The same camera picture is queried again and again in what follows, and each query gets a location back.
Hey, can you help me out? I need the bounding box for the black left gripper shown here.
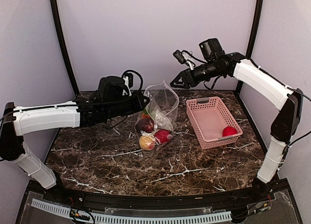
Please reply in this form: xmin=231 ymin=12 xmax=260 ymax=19
xmin=105 ymin=89 xmax=150 ymax=119

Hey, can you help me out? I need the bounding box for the wrinkled white radish toy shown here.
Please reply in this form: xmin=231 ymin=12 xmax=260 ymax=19
xmin=151 ymin=110 xmax=173 ymax=131

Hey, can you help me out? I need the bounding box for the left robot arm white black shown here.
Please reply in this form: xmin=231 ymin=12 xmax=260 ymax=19
xmin=0 ymin=72 xmax=150 ymax=203

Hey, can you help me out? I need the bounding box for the black front rail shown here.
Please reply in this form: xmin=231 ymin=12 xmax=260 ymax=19
xmin=52 ymin=187 xmax=253 ymax=210

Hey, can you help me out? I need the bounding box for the clear zip top bag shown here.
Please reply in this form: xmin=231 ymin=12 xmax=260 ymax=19
xmin=135 ymin=81 xmax=179 ymax=151

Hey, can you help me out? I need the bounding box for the orange fruit toy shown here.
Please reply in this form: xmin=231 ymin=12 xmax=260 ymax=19
xmin=141 ymin=113 xmax=151 ymax=119

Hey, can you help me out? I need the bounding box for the yellow peach toy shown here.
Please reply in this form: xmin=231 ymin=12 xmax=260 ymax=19
xmin=139 ymin=135 xmax=156 ymax=151

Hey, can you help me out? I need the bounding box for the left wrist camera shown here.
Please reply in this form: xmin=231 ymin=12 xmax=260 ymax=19
xmin=122 ymin=72 xmax=134 ymax=96

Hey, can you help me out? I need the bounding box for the black frame post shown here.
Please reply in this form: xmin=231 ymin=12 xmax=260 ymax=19
xmin=50 ymin=0 xmax=80 ymax=96
xmin=245 ymin=0 xmax=263 ymax=57

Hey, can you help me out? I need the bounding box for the right black frame post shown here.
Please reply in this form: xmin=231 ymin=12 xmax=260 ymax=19
xmin=245 ymin=0 xmax=263 ymax=57

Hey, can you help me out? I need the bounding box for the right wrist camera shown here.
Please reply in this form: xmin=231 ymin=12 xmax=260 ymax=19
xmin=173 ymin=50 xmax=196 ymax=70

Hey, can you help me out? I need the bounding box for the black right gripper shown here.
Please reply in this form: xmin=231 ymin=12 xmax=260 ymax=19
xmin=170 ymin=59 xmax=225 ymax=89

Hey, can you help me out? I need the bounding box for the red round fruit toy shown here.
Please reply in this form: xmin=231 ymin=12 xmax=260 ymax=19
xmin=154 ymin=129 xmax=173 ymax=144

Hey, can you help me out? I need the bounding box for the left black frame post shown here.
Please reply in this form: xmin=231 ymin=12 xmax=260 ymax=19
xmin=50 ymin=0 xmax=80 ymax=96

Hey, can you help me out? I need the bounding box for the red tomato toy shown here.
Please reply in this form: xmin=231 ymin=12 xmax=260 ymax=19
xmin=222 ymin=126 xmax=238 ymax=137

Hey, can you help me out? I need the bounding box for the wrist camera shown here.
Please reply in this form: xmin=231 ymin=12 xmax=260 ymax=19
xmin=122 ymin=72 xmax=134 ymax=96
xmin=173 ymin=50 xmax=196 ymax=70

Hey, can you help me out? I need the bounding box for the pink plastic basket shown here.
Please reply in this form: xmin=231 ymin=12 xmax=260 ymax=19
xmin=186 ymin=97 xmax=243 ymax=150

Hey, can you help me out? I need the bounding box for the white slotted cable duct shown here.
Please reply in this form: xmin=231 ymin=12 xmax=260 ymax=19
xmin=31 ymin=199 xmax=232 ymax=224

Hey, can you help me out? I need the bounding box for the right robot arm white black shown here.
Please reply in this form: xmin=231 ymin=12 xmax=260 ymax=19
xmin=170 ymin=38 xmax=303 ymax=202

